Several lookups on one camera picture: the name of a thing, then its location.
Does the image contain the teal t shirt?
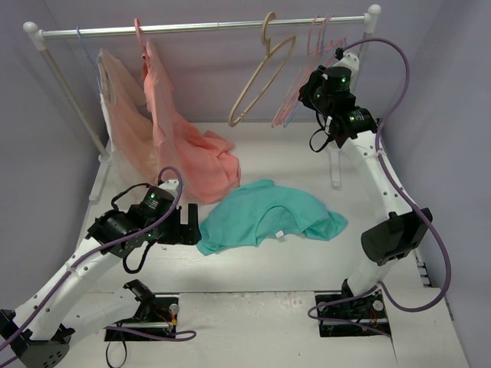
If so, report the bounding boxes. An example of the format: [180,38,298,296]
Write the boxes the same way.
[196,179,348,256]

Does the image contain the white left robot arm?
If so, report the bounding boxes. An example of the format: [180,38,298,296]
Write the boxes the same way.
[1,179,199,367]

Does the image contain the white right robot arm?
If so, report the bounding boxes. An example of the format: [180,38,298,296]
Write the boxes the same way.
[298,65,427,316]

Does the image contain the pink plastic hanger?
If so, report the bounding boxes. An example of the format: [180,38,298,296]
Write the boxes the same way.
[271,15,346,130]

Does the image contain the beige plastic hanger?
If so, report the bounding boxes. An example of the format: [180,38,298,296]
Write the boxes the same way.
[228,11,296,127]

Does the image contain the salmon pink t shirt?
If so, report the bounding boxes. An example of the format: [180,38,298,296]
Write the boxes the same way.
[143,41,241,204]

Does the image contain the pale peach t shirt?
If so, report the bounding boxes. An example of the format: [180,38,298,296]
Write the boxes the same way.
[97,49,159,185]

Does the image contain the pink hanger holding shirt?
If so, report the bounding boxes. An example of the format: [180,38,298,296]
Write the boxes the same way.
[133,18,150,64]

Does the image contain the blue hanger holding shirt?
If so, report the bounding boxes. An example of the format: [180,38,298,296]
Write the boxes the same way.
[76,27,102,93]

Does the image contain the white metal clothes rack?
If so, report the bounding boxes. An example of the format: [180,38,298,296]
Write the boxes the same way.
[22,4,381,202]

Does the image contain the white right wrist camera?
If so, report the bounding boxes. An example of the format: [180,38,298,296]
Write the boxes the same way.
[333,48,360,74]

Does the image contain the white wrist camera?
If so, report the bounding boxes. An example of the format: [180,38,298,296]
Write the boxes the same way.
[158,179,180,198]
[333,48,360,74]

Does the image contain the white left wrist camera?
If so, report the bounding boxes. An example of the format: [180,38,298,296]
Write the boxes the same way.
[158,179,180,198]

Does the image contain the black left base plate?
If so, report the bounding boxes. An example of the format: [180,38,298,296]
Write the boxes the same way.
[104,294,180,342]

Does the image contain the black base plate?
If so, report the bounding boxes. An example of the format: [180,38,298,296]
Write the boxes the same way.
[308,291,391,338]
[104,294,180,342]

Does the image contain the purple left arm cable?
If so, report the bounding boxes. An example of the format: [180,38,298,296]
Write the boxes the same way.
[0,166,199,365]

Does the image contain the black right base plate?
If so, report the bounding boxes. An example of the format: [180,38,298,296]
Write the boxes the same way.
[308,291,391,338]

